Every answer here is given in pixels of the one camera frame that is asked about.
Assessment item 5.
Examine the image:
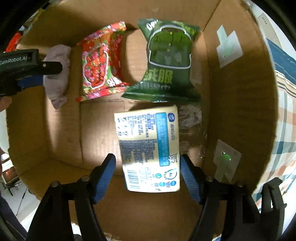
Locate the purple fluffy cloth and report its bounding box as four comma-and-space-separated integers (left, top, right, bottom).
43, 44, 71, 109

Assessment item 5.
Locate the red floral wet wipes pack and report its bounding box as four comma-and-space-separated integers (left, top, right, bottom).
76, 21, 129, 102

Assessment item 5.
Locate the cream blue tissue pack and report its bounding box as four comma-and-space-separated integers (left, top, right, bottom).
114, 105, 180, 193

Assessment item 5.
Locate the green wet wipes pack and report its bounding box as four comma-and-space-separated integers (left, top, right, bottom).
122, 19, 201, 102

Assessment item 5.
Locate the person's hand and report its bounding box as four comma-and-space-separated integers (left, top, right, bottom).
0, 96, 12, 112

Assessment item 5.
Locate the red plastic bag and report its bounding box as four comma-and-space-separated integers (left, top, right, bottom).
5, 31, 23, 53

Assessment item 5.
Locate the plaid checkered bed sheet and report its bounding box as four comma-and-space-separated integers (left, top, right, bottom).
252, 39, 295, 208

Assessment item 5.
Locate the brown cardboard box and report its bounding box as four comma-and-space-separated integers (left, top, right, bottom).
6, 1, 278, 240

